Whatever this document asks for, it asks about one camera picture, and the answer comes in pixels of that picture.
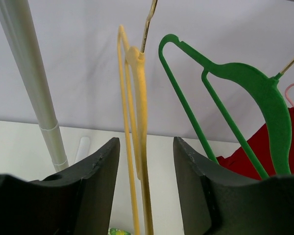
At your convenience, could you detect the red skirt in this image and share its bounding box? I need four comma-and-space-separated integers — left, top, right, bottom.
217, 108, 294, 180

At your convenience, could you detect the pink clothes hanger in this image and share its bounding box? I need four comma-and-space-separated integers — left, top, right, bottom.
284, 82, 294, 110

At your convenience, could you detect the green clothes hanger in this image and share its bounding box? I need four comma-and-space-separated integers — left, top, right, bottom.
158, 34, 292, 180

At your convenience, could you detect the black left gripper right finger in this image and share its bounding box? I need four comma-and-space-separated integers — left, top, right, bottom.
173, 137, 294, 235

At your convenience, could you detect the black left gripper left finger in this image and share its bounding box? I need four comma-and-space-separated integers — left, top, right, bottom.
0, 138, 120, 235

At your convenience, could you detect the white metal clothes rack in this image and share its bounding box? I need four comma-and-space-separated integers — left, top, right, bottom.
0, 0, 69, 172

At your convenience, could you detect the lemon print skirt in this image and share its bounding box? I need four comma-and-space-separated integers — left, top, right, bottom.
108, 228, 131, 235

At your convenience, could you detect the yellow clothes hanger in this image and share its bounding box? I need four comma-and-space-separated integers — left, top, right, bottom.
117, 0, 159, 235

